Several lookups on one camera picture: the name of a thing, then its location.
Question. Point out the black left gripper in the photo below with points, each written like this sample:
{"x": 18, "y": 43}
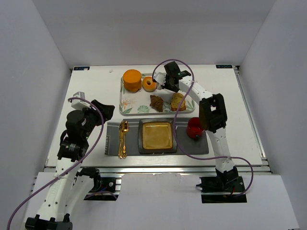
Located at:
{"x": 98, "y": 109}

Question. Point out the blue label sticker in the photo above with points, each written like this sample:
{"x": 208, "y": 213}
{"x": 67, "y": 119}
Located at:
{"x": 222, "y": 66}
{"x": 81, "y": 68}

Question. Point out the blue label sticker right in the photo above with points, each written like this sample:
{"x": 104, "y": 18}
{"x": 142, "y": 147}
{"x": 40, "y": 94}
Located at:
{"x": 222, "y": 66}

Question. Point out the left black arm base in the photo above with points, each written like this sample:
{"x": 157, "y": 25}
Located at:
{"x": 97, "y": 187}

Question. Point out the round orange cake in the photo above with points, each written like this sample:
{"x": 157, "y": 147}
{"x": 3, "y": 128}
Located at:
{"x": 132, "y": 80}

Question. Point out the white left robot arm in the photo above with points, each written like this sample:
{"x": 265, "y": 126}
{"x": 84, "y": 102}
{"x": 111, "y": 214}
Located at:
{"x": 71, "y": 183}

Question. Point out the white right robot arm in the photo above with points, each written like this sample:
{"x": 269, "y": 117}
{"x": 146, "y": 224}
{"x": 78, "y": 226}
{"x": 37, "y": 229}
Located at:
{"x": 212, "y": 116}

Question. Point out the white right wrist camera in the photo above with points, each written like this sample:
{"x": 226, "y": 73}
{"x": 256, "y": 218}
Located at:
{"x": 159, "y": 78}

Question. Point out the toast bread slice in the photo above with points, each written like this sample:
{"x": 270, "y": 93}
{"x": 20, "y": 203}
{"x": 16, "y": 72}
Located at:
{"x": 175, "y": 102}

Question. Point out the red cup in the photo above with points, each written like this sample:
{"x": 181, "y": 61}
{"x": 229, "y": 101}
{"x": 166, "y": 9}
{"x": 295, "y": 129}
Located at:
{"x": 194, "y": 128}

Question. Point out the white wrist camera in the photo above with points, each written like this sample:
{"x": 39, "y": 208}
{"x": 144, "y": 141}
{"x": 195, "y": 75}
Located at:
{"x": 78, "y": 104}
{"x": 159, "y": 78}

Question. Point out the chocolate croissant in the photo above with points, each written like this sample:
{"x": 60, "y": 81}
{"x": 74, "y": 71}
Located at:
{"x": 156, "y": 103}

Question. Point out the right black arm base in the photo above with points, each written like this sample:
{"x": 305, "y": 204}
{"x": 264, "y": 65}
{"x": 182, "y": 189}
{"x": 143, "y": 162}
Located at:
{"x": 211, "y": 193}

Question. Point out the glazed ring donut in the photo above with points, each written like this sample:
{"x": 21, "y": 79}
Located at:
{"x": 148, "y": 84}

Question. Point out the floral rectangular serving tray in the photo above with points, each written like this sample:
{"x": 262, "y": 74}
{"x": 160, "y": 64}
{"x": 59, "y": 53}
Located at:
{"x": 138, "y": 103}

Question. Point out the gold fork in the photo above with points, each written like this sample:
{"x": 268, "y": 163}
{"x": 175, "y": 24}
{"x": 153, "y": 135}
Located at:
{"x": 120, "y": 140}

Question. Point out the blue label sticker left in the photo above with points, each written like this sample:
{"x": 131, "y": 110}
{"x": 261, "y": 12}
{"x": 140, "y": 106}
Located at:
{"x": 81, "y": 68}

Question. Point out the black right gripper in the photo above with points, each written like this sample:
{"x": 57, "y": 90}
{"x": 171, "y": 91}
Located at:
{"x": 171, "y": 84}

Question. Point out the gold spoon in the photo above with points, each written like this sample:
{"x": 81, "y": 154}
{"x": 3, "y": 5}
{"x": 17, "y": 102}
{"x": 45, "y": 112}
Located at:
{"x": 125, "y": 129}

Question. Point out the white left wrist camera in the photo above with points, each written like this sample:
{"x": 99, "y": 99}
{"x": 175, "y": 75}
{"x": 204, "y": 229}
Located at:
{"x": 78, "y": 104}

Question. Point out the grey placemat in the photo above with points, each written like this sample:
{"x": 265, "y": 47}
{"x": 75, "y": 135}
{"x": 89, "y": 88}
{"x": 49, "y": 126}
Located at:
{"x": 196, "y": 147}

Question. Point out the square gold black plate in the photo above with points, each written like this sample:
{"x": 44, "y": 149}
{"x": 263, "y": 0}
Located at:
{"x": 155, "y": 136}

